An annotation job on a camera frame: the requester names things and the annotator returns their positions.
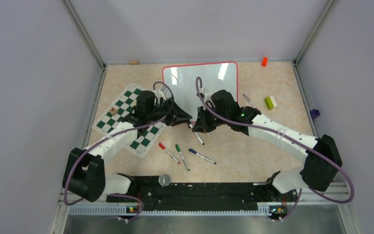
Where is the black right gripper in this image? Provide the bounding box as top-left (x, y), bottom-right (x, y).
top-left (193, 104), bottom-right (229, 134)

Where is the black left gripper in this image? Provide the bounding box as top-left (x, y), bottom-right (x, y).
top-left (148, 97), bottom-right (192, 127)

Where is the black whiteboard marker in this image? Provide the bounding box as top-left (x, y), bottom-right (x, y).
top-left (189, 123), bottom-right (205, 145)

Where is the pink framed whiteboard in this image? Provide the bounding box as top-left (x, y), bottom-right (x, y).
top-left (162, 61), bottom-right (238, 114)

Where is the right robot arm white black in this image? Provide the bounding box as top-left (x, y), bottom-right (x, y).
top-left (193, 90), bottom-right (342, 201)

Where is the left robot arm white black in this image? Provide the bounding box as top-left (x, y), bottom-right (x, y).
top-left (62, 91), bottom-right (192, 202)

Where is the blue whiteboard marker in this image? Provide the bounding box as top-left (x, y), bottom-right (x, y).
top-left (188, 149), bottom-right (216, 165)

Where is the green whiteboard marker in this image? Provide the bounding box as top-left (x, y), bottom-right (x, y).
top-left (175, 144), bottom-right (190, 171)

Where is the red whiteboard marker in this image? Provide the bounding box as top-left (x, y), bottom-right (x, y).
top-left (158, 143), bottom-right (181, 164)

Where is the purple whiteboard marker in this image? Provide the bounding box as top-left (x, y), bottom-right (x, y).
top-left (243, 94), bottom-right (257, 110)

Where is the green white chessboard mat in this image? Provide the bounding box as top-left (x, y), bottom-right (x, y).
top-left (92, 83), bottom-right (166, 158)

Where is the clear round knob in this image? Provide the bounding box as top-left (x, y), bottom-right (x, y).
top-left (158, 174), bottom-right (171, 187)

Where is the wooden letter tile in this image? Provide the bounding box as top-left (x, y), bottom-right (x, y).
top-left (109, 108), bottom-right (118, 116)

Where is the wine cork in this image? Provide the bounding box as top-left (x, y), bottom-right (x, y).
top-left (129, 59), bottom-right (139, 65)

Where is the green white toy brick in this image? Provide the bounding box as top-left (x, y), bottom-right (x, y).
top-left (264, 96), bottom-right (278, 110)

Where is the orange toy block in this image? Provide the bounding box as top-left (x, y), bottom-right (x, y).
top-left (261, 57), bottom-right (268, 67)

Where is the purple toy block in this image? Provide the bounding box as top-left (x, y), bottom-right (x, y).
top-left (310, 109), bottom-right (320, 120)

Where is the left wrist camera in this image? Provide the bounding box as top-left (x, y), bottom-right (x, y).
top-left (154, 86), bottom-right (168, 100)

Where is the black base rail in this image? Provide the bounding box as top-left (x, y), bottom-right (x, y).
top-left (106, 174), bottom-right (299, 214)

